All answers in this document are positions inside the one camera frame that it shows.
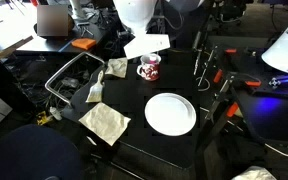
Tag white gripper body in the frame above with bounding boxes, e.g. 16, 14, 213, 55
123, 32, 171, 61

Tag red white floral mug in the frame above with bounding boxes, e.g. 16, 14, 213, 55
136, 53, 162, 82

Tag small crumpled beige paper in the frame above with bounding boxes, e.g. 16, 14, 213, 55
104, 57, 129, 80

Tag orange sponge block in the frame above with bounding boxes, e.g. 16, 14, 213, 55
70, 37, 97, 51

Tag white round plate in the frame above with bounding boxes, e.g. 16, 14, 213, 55
144, 92, 198, 137

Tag grey power strip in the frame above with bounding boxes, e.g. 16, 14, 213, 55
60, 76, 80, 89

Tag large beige paper sheet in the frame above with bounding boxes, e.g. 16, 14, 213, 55
78, 101, 132, 147

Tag yellow black small object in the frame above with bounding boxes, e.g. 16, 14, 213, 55
36, 111, 54, 127

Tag light wooden plank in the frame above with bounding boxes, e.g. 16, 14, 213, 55
0, 35, 35, 71

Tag dark blue chair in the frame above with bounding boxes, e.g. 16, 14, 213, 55
0, 123, 85, 180

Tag white crumpled bag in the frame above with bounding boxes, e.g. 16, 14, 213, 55
231, 165, 278, 180

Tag paintbrush with pale wooden handle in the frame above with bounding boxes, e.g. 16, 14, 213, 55
85, 70, 105, 104

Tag bent metal tube frame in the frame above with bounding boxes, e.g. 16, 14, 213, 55
44, 51, 106, 108

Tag white cable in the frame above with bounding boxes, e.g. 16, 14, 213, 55
264, 142, 288, 158

